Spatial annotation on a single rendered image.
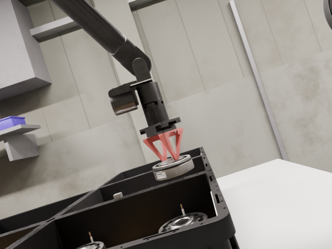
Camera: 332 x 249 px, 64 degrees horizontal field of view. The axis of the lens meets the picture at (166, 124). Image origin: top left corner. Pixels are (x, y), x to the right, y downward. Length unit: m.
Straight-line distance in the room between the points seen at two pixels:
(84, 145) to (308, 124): 2.20
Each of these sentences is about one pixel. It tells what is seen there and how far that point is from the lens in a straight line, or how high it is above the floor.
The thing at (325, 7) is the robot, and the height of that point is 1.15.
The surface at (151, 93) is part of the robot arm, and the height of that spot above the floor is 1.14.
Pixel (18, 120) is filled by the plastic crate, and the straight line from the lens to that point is 2.61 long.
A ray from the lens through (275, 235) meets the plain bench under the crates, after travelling 0.80.
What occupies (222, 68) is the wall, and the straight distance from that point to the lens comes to 2.75.
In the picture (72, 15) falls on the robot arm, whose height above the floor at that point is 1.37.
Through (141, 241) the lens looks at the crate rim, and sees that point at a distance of 0.34.
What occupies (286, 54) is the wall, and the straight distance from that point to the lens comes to 2.96.
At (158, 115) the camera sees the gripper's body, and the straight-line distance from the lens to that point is 0.66.
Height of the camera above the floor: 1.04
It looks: 1 degrees up
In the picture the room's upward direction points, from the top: 18 degrees counter-clockwise
